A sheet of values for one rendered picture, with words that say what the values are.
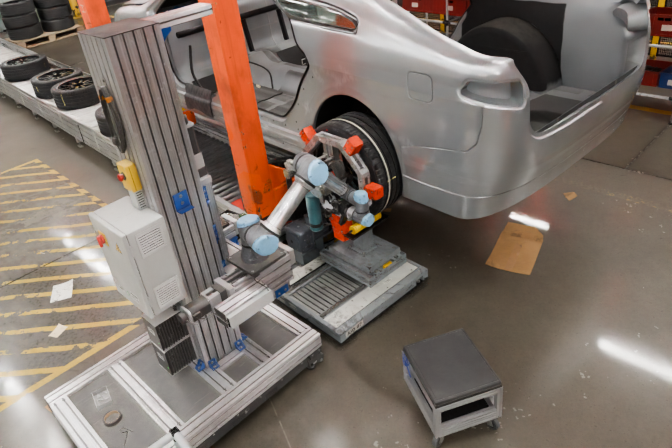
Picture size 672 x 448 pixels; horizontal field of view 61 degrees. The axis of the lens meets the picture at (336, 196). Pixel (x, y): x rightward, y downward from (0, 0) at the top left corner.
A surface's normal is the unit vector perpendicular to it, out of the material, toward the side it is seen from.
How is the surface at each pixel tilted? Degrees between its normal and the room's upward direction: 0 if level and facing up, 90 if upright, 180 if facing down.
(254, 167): 90
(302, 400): 0
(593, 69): 90
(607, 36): 90
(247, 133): 90
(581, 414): 0
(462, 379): 0
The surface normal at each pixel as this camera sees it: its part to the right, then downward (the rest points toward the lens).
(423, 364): -0.11, -0.86
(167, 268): 0.71, 0.29
